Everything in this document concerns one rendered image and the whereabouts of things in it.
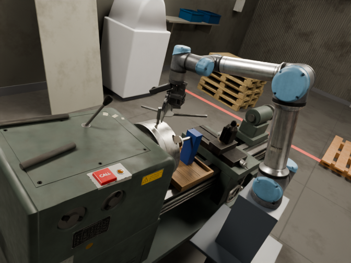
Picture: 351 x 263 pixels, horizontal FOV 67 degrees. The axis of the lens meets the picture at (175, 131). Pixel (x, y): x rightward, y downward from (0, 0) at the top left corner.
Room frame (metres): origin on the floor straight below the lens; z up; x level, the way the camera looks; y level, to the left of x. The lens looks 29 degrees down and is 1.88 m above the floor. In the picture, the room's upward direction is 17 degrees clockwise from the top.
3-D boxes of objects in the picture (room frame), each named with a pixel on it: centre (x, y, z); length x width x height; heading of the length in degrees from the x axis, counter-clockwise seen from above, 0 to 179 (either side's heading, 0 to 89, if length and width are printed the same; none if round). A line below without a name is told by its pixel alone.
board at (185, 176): (1.38, -0.08, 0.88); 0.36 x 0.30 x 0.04; 52
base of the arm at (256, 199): (1.03, -0.51, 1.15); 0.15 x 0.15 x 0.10
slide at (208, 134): (1.66, -0.30, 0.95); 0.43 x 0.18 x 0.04; 52
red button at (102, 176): (0.68, 0.18, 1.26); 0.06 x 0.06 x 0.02; 52
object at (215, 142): (1.60, -0.34, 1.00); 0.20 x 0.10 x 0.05; 142
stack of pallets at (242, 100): (5.40, -0.83, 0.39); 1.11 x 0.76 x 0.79; 53
